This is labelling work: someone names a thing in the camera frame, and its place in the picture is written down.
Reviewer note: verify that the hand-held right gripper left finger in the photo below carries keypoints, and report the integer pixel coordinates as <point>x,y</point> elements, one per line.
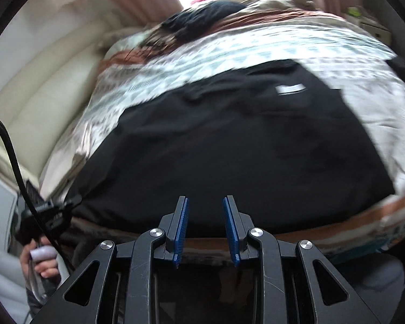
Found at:
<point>182,229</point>

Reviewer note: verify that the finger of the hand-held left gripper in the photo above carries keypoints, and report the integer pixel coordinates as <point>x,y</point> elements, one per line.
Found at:
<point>67,205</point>

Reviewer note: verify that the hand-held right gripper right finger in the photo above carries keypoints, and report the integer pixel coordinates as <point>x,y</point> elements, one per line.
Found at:
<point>230,233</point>

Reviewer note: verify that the black button shirt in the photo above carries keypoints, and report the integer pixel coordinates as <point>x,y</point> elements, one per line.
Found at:
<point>222,141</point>

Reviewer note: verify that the person's left hand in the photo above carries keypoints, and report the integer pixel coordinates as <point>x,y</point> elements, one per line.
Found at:
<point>44,261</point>

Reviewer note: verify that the white bedside cabinet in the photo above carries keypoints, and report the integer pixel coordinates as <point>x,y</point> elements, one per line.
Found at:
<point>0,209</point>

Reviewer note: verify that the cream padded headboard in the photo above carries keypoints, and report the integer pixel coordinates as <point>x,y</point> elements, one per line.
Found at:
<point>54,84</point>

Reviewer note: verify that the bed with patterned bedding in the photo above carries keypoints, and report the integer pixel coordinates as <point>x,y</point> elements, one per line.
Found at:
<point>222,50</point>

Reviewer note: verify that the black knit sweater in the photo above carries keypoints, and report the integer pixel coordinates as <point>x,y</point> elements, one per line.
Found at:
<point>202,15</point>

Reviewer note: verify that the cream nightstand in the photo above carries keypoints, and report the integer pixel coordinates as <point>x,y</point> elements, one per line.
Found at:
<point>374,30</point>

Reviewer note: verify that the green and white clutter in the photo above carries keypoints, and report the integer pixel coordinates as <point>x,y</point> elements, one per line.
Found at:
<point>354,11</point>

